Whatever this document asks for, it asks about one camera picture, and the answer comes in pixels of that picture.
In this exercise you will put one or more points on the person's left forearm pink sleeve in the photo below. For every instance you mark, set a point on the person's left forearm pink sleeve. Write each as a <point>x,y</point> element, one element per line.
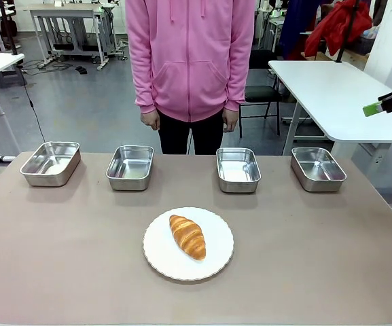
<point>238,78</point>

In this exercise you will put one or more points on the large white side table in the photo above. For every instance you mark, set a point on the large white side table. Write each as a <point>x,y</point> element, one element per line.
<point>331,95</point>

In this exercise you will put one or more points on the black trousers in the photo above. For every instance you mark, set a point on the black trousers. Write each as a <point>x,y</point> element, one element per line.
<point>190,136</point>

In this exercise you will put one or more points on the pink zip hoodie torso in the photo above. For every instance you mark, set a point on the pink zip hoodie torso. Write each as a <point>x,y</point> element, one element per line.
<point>190,57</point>

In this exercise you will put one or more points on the black foot pedal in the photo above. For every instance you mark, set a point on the black foot pedal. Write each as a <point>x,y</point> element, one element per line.
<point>80,70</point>

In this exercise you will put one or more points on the person's right forearm pink sleeve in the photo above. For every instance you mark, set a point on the person's right forearm pink sleeve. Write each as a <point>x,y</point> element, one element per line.
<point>143,78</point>

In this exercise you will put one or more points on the person's left hand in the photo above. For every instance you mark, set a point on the person's left hand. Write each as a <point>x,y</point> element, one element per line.
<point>230,122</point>

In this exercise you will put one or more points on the thin black camera pole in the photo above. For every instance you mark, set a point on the thin black camera pole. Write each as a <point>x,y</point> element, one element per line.
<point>346,30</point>

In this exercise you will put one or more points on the white scalloped round plate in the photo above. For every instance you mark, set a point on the white scalloped round plate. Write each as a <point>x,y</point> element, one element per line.
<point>216,237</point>

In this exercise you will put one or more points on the dark blue garment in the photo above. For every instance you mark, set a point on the dark blue garment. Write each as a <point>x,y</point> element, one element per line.
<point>294,27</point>

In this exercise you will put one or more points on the person's right hand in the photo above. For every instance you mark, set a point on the person's right hand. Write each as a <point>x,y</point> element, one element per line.
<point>150,121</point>

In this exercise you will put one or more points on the red jacket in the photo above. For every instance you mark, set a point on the red jacket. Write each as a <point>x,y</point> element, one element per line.
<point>338,23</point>

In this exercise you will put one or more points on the white power strip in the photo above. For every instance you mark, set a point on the white power strip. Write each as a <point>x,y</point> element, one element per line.
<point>2,158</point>

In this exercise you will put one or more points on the rectangular stainless steel container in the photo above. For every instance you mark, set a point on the rectangular stainless steel container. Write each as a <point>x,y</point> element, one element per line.
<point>238,169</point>
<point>130,167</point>
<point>50,168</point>
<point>318,169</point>

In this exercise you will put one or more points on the golden brown croissant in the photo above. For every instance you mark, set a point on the golden brown croissant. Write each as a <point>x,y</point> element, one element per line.
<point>188,237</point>

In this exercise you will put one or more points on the black folding chair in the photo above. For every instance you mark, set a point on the black folding chair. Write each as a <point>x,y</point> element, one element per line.
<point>263,91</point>

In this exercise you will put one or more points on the grey metal frame desk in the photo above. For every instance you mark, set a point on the grey metal frame desk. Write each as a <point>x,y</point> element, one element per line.
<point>70,23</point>

